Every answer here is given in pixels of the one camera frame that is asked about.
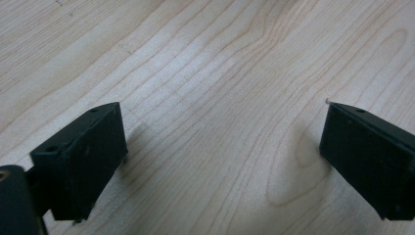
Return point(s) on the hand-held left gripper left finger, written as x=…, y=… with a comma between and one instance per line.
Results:
x=81, y=160

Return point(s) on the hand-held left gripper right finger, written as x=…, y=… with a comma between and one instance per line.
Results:
x=368, y=156

